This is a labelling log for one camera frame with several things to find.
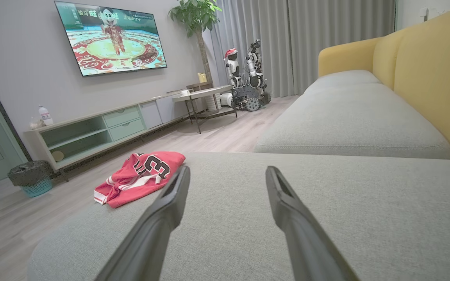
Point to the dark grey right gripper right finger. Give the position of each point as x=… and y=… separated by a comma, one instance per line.
x=307, y=246

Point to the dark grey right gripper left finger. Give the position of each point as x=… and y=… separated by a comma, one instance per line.
x=152, y=238

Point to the red basketball jersey number 23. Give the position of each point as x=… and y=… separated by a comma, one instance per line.
x=139, y=183

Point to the black tracked robot with arm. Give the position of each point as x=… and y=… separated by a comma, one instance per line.
x=248, y=93

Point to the yellow and grey fabric sofa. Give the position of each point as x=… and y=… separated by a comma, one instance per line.
x=365, y=218

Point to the long pale green tv cabinet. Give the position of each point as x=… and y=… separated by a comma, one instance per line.
x=123, y=117

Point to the teal bin with black bag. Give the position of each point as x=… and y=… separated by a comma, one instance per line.
x=29, y=173

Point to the white ribbed plant pot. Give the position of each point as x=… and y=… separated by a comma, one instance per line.
x=212, y=102

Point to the oval grey coffee table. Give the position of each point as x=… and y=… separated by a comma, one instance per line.
x=201, y=93

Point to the dark wooden stand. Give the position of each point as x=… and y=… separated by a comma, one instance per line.
x=197, y=86

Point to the clear plastic water bottle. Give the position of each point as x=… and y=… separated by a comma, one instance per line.
x=45, y=116

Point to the yellow watering can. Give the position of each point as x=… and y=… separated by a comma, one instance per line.
x=202, y=78

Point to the white humanoid robot santa hat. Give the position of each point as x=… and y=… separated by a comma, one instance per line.
x=233, y=68

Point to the grey pleated curtain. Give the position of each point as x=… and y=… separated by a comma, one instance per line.
x=326, y=39

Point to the tall green potted tree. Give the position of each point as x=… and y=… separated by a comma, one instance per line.
x=195, y=15

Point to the wall-mounted flat screen television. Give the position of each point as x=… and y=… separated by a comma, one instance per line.
x=111, y=43

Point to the white wall socket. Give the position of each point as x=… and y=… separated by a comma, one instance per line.
x=424, y=14

